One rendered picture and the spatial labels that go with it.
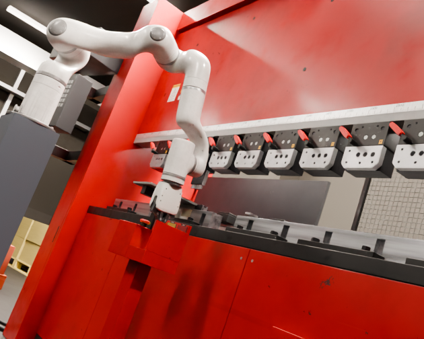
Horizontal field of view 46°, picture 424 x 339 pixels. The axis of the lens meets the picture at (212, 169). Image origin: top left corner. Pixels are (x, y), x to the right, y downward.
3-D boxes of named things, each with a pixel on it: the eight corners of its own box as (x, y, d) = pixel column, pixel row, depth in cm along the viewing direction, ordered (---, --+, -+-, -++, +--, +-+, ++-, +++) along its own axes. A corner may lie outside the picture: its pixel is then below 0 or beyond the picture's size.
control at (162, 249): (107, 250, 178) (126, 203, 181) (140, 262, 188) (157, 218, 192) (140, 263, 163) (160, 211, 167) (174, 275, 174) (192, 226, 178)
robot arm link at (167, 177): (175, 178, 183) (173, 186, 182) (157, 171, 177) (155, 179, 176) (190, 180, 177) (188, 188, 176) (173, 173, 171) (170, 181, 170)
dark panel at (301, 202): (180, 237, 330) (202, 176, 340) (182, 239, 331) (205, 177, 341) (301, 266, 237) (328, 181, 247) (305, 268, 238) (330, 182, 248)
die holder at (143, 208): (110, 212, 303) (116, 198, 305) (118, 216, 306) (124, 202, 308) (147, 220, 261) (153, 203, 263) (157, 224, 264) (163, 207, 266)
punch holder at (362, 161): (339, 167, 168) (352, 123, 171) (355, 177, 172) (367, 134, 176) (376, 167, 155) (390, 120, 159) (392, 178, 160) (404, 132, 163)
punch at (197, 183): (189, 187, 246) (195, 169, 248) (192, 189, 247) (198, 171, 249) (200, 187, 238) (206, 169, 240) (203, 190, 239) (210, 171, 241)
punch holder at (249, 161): (232, 167, 217) (244, 132, 221) (246, 175, 222) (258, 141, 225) (254, 167, 205) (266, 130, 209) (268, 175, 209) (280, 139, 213)
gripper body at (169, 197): (175, 184, 182) (167, 214, 180) (155, 176, 175) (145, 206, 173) (189, 186, 177) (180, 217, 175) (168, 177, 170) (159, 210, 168)
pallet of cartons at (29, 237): (48, 274, 795) (66, 233, 811) (79, 292, 700) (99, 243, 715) (-4, 258, 746) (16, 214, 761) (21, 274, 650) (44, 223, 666)
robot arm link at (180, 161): (177, 179, 183) (157, 171, 177) (187, 144, 185) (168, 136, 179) (192, 181, 177) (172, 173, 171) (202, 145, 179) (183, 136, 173)
